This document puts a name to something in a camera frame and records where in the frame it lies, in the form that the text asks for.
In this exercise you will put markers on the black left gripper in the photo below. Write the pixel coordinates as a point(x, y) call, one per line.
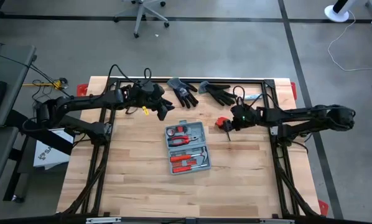
point(145, 98)

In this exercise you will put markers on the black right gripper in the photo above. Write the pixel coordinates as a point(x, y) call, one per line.
point(245, 119)

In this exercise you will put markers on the red tape measure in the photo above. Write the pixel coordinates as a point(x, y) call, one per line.
point(220, 121)

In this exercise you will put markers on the small red tool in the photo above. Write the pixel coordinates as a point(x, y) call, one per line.
point(182, 128)

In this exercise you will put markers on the black glove with red label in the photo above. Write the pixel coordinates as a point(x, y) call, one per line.
point(183, 91)

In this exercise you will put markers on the grey plastic tool case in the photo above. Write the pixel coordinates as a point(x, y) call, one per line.
point(201, 133)

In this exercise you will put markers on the red hex key set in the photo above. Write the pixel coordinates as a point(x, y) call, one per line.
point(177, 164)

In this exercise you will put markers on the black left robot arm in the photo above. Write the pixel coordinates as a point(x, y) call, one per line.
point(80, 102)

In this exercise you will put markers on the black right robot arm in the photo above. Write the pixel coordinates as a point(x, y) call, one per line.
point(298, 113)

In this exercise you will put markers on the small yellow tag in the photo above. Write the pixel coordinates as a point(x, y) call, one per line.
point(145, 110)

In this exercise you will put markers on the plain black work glove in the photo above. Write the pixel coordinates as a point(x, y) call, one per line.
point(218, 93)

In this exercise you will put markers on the small red bit holder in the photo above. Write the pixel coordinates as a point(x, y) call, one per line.
point(192, 162)

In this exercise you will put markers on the grey office chair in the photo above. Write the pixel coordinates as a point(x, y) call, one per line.
point(139, 18)

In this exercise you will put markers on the white printed box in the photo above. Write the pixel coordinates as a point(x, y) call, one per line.
point(49, 155)

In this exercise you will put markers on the black diagonal bar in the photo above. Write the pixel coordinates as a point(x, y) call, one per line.
point(39, 138)

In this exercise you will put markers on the white-based tower fan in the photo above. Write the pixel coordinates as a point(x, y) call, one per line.
point(335, 15)

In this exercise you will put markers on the black desk leg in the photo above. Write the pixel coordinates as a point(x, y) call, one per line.
point(15, 177)

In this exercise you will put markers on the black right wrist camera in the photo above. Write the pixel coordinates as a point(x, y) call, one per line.
point(240, 109)

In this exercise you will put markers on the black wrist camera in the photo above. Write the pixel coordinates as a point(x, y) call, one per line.
point(147, 85)
point(240, 109)

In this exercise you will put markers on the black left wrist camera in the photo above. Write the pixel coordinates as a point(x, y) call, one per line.
point(147, 85)

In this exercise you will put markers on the black aluminium table frame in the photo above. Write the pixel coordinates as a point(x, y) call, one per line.
point(204, 81)

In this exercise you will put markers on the red corner bracket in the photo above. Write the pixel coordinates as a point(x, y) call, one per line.
point(293, 90)
point(81, 89)
point(323, 208)

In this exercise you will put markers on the silver metal bracket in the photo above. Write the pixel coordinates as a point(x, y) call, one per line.
point(276, 221)
point(102, 220)

